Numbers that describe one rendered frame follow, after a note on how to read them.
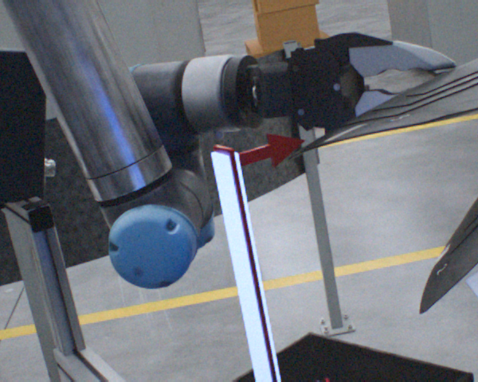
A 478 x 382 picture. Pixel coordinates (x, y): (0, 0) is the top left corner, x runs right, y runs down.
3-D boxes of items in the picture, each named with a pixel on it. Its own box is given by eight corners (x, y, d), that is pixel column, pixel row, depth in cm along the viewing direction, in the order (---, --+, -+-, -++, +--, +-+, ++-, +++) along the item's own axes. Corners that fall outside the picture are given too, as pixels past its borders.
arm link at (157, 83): (135, 137, 100) (119, 61, 98) (225, 130, 95) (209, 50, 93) (96, 158, 93) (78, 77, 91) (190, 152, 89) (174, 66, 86)
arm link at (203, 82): (177, 62, 87) (189, 146, 88) (220, 56, 85) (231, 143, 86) (212, 55, 93) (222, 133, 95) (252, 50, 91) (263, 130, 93)
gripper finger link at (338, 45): (394, 24, 80) (302, 40, 84) (389, 25, 78) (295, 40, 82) (402, 77, 80) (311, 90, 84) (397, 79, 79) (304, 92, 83)
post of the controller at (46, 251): (87, 348, 115) (49, 203, 110) (64, 357, 114) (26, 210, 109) (79, 341, 118) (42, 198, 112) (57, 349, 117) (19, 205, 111)
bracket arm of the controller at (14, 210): (56, 227, 111) (50, 204, 110) (33, 234, 109) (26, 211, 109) (7, 194, 131) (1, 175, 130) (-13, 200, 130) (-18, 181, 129)
